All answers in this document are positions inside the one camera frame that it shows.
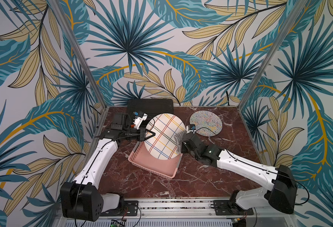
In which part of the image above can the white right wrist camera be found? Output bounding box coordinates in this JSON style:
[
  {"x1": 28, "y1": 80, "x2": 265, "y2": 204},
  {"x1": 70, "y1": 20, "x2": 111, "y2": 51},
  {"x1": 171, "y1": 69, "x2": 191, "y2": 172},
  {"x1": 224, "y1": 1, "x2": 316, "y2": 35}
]
[{"x1": 186, "y1": 124, "x2": 196, "y2": 133}]

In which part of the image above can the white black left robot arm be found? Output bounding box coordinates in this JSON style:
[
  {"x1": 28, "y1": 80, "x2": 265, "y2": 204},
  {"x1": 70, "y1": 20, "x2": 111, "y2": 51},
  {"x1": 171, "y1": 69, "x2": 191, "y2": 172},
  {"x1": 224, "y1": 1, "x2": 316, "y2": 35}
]
[{"x1": 60, "y1": 112, "x2": 155, "y2": 221}]

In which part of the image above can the pink perforated plastic basket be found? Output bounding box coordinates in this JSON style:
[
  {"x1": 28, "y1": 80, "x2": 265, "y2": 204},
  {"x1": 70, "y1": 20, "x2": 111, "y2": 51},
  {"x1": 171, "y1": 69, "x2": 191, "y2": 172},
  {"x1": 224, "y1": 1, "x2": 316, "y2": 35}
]
[{"x1": 128, "y1": 142, "x2": 182, "y2": 180}]

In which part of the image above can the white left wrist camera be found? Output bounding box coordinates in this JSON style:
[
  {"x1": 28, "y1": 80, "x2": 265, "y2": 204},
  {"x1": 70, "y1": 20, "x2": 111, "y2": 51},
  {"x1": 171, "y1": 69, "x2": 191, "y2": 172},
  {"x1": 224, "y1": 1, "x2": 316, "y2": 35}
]
[{"x1": 132, "y1": 111, "x2": 148, "y2": 130}]

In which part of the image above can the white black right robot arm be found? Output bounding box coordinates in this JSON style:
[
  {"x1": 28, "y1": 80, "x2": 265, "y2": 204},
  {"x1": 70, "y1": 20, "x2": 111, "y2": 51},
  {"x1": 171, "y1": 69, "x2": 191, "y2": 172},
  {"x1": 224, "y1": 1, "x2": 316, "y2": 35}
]
[{"x1": 182, "y1": 132, "x2": 297, "y2": 214}]

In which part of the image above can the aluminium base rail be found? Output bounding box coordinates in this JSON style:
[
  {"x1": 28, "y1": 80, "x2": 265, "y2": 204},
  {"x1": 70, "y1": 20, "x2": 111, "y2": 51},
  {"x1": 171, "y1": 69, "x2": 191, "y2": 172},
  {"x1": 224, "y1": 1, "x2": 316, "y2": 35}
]
[{"x1": 52, "y1": 197, "x2": 299, "y2": 227}]

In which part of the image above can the white plaid line plate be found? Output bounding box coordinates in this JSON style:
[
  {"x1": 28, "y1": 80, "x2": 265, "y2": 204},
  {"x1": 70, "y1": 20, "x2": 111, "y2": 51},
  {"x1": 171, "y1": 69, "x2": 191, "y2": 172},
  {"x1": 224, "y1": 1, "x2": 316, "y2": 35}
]
[{"x1": 144, "y1": 113, "x2": 186, "y2": 160}]

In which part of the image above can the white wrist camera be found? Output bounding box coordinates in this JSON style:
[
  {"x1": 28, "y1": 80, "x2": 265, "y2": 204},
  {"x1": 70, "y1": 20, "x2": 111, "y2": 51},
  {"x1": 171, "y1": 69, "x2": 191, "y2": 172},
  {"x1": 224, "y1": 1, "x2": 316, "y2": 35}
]
[
  {"x1": 132, "y1": 111, "x2": 148, "y2": 130},
  {"x1": 186, "y1": 124, "x2": 196, "y2": 133}
]

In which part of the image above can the colourful squiggle pattern plate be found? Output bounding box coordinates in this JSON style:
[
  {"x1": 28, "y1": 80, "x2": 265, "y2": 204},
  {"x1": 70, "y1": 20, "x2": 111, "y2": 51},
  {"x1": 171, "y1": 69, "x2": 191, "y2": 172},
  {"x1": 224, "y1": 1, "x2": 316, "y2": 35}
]
[{"x1": 189, "y1": 111, "x2": 223, "y2": 137}]

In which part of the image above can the black plastic tool case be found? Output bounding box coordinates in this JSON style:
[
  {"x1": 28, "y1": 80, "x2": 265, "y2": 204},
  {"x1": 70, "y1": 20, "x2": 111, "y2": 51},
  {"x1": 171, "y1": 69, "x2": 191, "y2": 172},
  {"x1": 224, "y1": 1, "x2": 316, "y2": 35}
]
[{"x1": 126, "y1": 98, "x2": 174, "y2": 120}]

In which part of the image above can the grey striped microfibre cloth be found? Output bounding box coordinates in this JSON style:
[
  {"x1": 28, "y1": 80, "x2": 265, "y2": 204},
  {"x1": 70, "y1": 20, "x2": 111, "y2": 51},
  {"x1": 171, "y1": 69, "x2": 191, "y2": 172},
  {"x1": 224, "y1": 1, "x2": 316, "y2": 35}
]
[{"x1": 173, "y1": 131, "x2": 187, "y2": 154}]

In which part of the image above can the aluminium corner post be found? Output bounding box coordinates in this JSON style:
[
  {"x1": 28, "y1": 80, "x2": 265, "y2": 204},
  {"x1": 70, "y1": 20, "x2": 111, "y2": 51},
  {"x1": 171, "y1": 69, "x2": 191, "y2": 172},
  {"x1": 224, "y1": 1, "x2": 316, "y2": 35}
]
[
  {"x1": 238, "y1": 0, "x2": 307, "y2": 111},
  {"x1": 49, "y1": 0, "x2": 108, "y2": 111}
]

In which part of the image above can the left aluminium corner post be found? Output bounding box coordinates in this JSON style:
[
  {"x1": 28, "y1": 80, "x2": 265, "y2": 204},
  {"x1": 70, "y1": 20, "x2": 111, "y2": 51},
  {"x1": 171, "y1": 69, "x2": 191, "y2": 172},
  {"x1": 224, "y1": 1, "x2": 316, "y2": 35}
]
[{"x1": 49, "y1": 0, "x2": 108, "y2": 111}]

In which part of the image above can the right aluminium corner post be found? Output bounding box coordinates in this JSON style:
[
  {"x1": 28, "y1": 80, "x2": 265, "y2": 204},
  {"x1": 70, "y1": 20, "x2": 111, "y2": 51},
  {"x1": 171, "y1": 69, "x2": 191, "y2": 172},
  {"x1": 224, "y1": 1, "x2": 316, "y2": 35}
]
[{"x1": 238, "y1": 0, "x2": 307, "y2": 111}]

